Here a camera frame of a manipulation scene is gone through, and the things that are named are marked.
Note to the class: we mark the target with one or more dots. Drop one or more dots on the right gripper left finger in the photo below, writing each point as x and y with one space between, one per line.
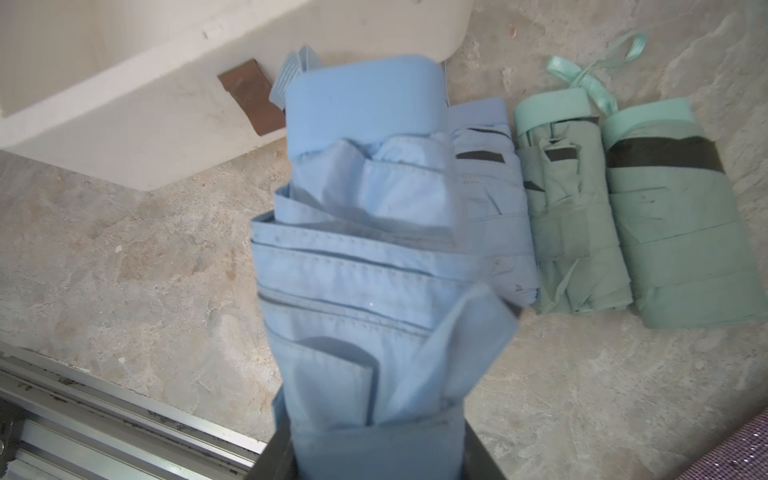
277 461

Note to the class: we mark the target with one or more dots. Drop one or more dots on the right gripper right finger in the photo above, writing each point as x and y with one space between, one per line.
478 464

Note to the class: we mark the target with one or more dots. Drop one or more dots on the blue umbrella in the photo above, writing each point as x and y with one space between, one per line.
373 304
492 187

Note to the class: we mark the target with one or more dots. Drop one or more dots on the white three-drawer cabinet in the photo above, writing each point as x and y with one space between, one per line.
130 92

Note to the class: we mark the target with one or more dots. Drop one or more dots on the green folded umbrella left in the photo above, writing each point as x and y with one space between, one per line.
559 142

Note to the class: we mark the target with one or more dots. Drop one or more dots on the green folded umbrella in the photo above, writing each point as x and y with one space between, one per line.
559 142
682 238

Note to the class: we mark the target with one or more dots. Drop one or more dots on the green folded umbrella right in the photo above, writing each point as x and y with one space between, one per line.
682 238

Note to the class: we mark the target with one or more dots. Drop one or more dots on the purple glitter bottle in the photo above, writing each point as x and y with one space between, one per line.
742 456

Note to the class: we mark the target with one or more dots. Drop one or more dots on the aluminium mounting rail frame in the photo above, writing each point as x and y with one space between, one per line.
58 422

